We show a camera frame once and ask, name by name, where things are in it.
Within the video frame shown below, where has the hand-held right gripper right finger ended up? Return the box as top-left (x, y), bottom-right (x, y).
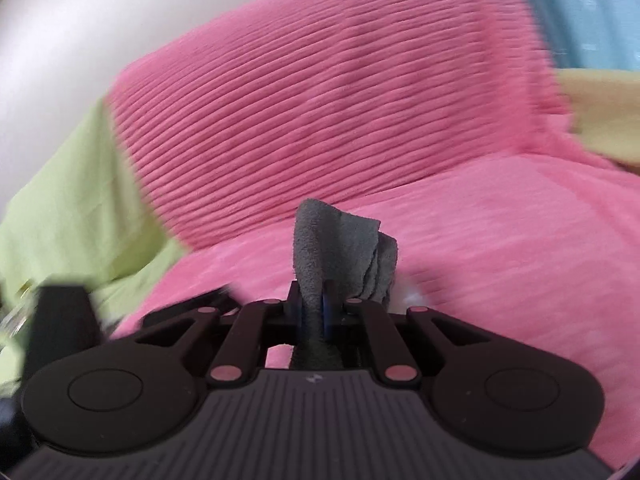
top-left (324, 282), bottom-right (493, 389)

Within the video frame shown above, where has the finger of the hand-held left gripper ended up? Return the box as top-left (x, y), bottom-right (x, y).
top-left (29, 284), bottom-right (105, 363)

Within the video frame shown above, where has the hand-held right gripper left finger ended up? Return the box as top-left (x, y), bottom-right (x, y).
top-left (132, 282), bottom-right (307, 387)

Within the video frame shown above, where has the grey cleaning cloth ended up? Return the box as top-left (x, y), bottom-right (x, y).
top-left (287, 199), bottom-right (399, 368)

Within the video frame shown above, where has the yellow sofa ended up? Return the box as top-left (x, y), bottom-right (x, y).
top-left (0, 67), bottom-right (640, 396)

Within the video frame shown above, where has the pink ribbed blanket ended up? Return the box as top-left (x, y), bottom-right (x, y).
top-left (102, 0), bottom-right (640, 466)

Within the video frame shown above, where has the light blue star curtain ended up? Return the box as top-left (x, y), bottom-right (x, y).
top-left (515, 0), bottom-right (640, 73)

